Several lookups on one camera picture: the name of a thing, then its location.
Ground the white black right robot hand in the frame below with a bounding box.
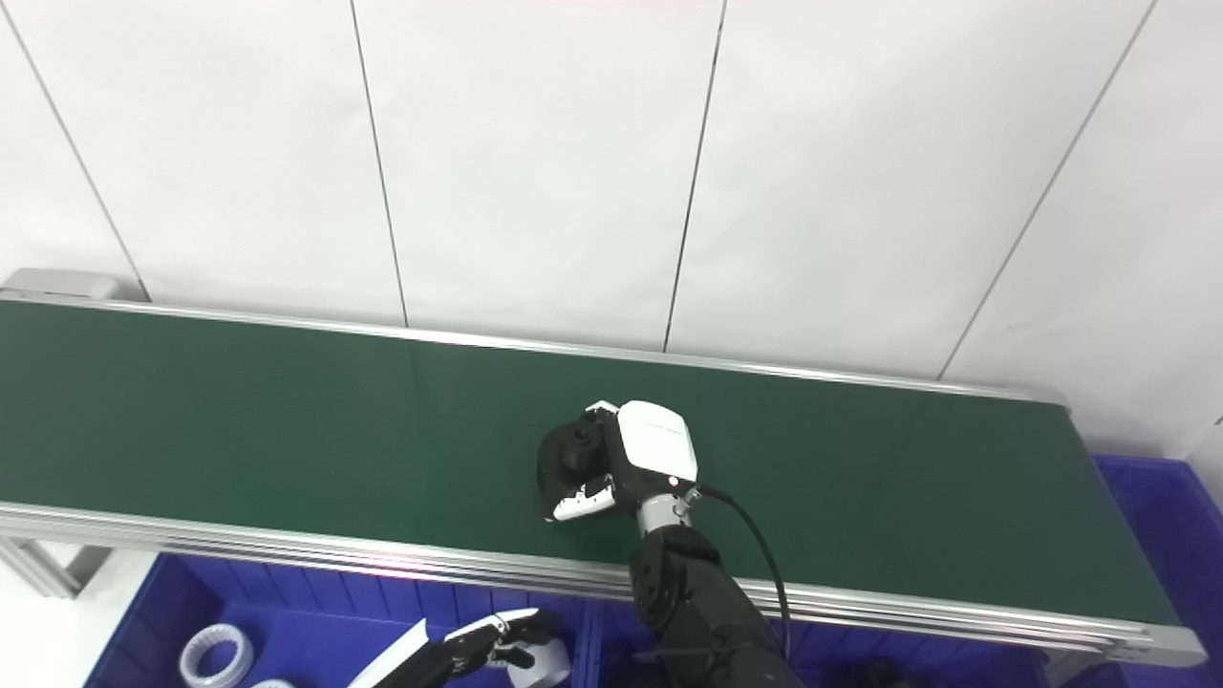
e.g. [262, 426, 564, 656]
[548, 400, 699, 523]

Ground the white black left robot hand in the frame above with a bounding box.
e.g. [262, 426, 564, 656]
[348, 608, 562, 688]

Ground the black round flanged part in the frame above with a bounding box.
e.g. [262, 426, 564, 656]
[536, 415, 614, 508]

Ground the white cylindrical part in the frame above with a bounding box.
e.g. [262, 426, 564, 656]
[505, 637, 573, 688]

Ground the blue bin with white parts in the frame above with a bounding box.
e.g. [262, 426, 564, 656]
[83, 551, 600, 688]

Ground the green conveyor belt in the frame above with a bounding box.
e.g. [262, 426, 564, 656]
[0, 285, 1208, 669]
[0, 300, 1182, 628]

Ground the blue bin with black parts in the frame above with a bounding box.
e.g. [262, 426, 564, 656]
[583, 597, 1054, 688]

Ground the grey conveyor end housing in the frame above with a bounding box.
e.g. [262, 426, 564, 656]
[0, 269, 122, 300]

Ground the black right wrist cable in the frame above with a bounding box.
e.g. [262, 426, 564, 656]
[682, 484, 795, 662]

